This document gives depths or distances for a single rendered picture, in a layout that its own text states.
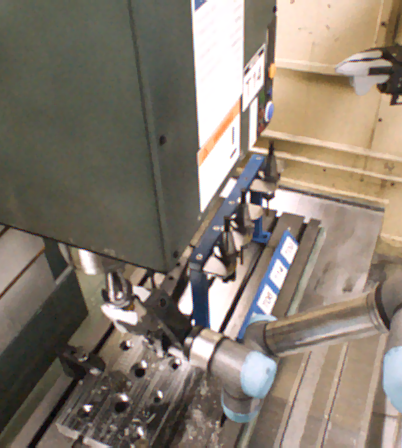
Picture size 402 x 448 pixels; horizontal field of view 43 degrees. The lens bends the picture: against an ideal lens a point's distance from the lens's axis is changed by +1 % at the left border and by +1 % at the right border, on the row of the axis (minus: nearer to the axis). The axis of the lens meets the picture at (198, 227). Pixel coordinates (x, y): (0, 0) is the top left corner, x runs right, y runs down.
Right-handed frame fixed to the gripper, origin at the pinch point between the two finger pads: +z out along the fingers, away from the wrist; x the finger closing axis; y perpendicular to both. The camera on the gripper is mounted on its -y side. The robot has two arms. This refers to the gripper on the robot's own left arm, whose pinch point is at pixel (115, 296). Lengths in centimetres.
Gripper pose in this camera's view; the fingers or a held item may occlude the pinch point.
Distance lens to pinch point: 107.0
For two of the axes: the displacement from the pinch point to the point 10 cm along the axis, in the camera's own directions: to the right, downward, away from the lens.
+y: 0.4, 7.2, 6.9
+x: 5.3, -6.0, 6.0
